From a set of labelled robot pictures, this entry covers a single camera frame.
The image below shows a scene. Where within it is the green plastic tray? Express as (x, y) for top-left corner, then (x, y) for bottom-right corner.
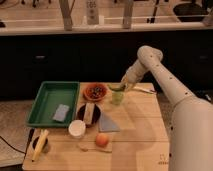
(27, 81), (80, 128)

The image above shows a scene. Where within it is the yellow banana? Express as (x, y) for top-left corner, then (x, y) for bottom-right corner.
(32, 129), (49, 162)

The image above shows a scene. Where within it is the small black bowl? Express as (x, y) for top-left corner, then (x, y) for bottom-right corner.
(32, 137), (50, 153)

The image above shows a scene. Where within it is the orange peach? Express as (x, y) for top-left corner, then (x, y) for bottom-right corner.
(95, 133), (109, 147)

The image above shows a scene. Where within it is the white paper cup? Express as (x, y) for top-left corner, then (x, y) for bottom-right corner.
(68, 120), (86, 138)

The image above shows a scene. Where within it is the clear green plastic cup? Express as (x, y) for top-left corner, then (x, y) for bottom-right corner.
(112, 91), (124, 105)

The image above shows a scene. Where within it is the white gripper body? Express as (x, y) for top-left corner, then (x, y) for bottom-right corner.
(121, 66), (144, 90)

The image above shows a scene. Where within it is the black cable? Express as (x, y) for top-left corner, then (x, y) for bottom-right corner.
(0, 128), (36, 158)

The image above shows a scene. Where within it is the green pepper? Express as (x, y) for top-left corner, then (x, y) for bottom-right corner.
(108, 84), (125, 91)

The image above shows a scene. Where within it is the blue sponge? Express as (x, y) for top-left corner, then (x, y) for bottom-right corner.
(53, 104), (69, 122)

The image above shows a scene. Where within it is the dark round plate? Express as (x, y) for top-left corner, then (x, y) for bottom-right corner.
(77, 103), (101, 127)

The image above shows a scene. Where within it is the wooden spoon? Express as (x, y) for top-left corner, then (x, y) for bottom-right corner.
(77, 145), (112, 153)

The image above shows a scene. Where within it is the grey triangular cloth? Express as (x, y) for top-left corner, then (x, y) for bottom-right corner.
(99, 113), (120, 132)

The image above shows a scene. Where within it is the orange bowl with berries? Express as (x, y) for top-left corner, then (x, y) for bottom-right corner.
(83, 83), (107, 102)

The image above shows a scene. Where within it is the white knife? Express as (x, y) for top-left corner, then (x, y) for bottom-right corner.
(133, 87), (156, 94)

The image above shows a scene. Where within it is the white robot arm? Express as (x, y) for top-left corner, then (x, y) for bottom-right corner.
(121, 45), (213, 171)

